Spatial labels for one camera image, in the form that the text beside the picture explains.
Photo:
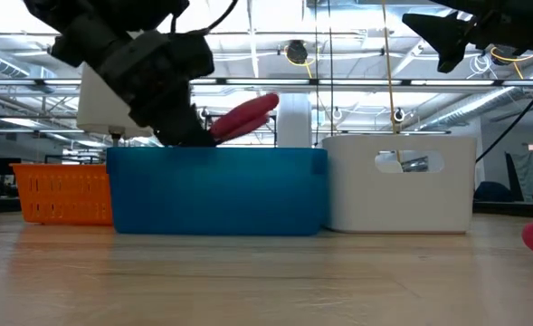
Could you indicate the orange slotted plastic basket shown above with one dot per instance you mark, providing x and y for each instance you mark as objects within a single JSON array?
[{"x": 62, "y": 194}]

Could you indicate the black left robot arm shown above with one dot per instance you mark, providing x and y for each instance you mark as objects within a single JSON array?
[{"x": 67, "y": 13}]

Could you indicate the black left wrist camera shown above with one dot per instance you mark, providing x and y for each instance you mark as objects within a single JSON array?
[{"x": 193, "y": 54}]

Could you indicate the white-shade lamp with wooden base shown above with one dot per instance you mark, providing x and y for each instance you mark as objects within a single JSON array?
[{"x": 98, "y": 113}]

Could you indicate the black computer monitor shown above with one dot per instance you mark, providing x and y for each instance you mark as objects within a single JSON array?
[{"x": 4, "y": 166}]

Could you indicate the white building column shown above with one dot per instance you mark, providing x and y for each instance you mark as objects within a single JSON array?
[{"x": 294, "y": 122}]

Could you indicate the blue plastic bin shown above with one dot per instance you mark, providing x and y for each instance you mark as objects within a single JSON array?
[{"x": 216, "y": 194}]

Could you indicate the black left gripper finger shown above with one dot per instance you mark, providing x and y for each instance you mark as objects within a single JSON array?
[{"x": 184, "y": 133}]

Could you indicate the white plastic bin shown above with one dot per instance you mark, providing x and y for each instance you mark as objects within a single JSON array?
[{"x": 397, "y": 204}]

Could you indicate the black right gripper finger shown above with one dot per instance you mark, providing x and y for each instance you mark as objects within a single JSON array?
[{"x": 447, "y": 34}]

